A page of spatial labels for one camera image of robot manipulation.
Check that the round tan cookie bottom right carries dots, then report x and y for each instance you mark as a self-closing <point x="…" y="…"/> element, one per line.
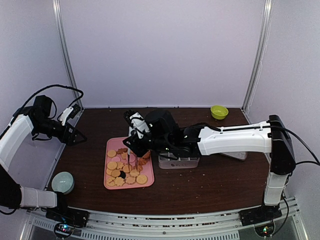
<point x="142" y="179"/>

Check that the pink plastic tray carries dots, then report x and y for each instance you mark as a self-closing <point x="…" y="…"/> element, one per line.
<point x="124" y="169"/>

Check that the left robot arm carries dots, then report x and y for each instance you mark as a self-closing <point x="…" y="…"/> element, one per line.
<point x="24" y="159"/>

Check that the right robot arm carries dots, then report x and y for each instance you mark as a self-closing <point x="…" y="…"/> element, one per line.
<point x="159" y="132"/>

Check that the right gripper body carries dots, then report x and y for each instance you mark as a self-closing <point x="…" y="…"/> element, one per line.
<point x="160" y="144"/>

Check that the green plastic bowl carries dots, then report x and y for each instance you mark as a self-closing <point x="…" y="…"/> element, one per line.
<point x="219" y="112"/>

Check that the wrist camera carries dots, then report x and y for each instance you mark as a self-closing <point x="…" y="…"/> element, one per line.
<point x="69" y="113"/>
<point x="137" y="124"/>

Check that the white divided cookie tin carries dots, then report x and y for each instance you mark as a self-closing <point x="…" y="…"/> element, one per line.
<point x="166" y="160"/>

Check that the black sandwich cookie lower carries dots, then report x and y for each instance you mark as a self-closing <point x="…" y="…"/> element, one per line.
<point x="122" y="174"/>

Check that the metal serving tongs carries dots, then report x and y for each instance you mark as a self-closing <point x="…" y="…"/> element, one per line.
<point x="132" y="159"/>

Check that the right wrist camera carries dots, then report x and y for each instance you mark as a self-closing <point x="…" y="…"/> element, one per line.
<point x="137" y="124"/>

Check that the flower shaped tan cookie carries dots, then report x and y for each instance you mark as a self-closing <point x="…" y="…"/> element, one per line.
<point x="119" y="181"/>

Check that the left frame post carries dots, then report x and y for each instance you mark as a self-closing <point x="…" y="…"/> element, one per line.
<point x="63" y="42"/>

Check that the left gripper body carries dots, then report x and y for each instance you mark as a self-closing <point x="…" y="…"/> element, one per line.
<point x="65" y="139"/>

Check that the frame post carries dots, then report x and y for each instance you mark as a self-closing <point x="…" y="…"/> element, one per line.
<point x="63" y="42"/>
<point x="257" y="64"/>

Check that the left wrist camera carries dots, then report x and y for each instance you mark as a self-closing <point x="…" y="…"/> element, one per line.
<point x="69" y="113"/>

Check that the right frame post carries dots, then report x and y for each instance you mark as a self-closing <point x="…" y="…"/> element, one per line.
<point x="257" y="64"/>

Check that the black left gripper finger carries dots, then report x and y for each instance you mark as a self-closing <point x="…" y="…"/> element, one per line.
<point x="73" y="142"/>
<point x="78" y="136"/>

